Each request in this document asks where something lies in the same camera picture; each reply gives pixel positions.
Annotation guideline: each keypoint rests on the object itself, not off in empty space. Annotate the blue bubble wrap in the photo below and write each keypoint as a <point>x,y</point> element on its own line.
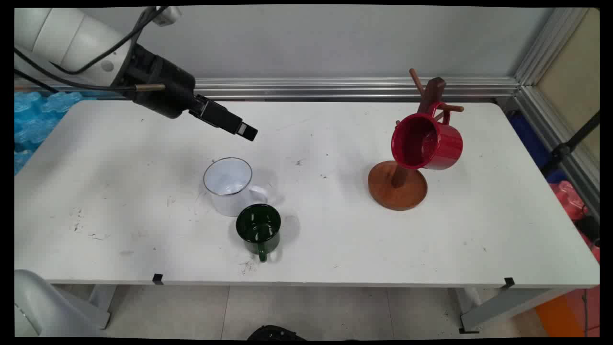
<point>33,120</point>

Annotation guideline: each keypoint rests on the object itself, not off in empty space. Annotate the angled aluminium frame profile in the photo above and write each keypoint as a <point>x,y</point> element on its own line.
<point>539,52</point>

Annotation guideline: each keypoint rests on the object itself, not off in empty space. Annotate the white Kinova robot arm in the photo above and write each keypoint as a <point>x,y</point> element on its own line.
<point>62,38</point>

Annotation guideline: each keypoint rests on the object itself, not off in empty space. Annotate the blue plastic bin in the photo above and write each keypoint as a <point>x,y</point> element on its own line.
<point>527,136</point>

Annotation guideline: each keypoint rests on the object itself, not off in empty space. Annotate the red plastic object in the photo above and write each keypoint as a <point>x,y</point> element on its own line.
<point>567,199</point>

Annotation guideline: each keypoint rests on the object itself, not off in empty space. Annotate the orange box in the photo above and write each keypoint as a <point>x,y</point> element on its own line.
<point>558,316</point>

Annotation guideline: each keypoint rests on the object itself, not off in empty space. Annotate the wooden mug tree stand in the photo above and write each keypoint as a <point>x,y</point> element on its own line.
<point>397,191</point>

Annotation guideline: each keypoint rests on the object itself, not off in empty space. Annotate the black object beside table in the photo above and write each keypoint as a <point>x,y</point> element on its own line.
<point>588,230</point>

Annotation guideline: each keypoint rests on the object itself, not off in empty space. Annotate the black tripod stand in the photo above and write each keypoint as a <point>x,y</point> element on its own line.
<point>561,149</point>

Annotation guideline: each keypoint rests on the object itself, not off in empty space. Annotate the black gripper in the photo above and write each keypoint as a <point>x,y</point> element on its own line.
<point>163,86</point>

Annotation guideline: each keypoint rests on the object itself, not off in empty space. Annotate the horizontal aluminium frame rail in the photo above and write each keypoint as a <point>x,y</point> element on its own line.
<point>335,88</point>

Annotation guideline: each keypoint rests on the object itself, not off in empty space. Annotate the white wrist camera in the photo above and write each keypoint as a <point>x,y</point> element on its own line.
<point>168,17</point>

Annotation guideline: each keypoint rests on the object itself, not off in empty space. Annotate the black tape tab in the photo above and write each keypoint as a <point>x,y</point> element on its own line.
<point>509,282</point>
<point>157,279</point>

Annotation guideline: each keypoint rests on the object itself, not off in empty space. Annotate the red ceramic mug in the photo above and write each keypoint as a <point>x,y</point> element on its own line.
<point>445,143</point>

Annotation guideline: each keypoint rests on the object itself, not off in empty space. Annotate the black object on floor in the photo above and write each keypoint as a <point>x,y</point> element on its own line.
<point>275,334</point>

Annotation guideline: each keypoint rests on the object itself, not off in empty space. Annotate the dark green enamel mug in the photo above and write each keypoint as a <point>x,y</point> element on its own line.
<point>258,225</point>

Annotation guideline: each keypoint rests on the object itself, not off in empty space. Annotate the white rounded plastic housing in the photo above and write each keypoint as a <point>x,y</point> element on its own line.
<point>38,306</point>

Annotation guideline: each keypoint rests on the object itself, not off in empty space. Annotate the white enamel mug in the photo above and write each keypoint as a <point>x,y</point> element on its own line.
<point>227,177</point>

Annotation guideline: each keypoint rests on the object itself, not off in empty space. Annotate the grey table leg with foot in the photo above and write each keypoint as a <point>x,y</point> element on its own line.
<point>498,306</point>

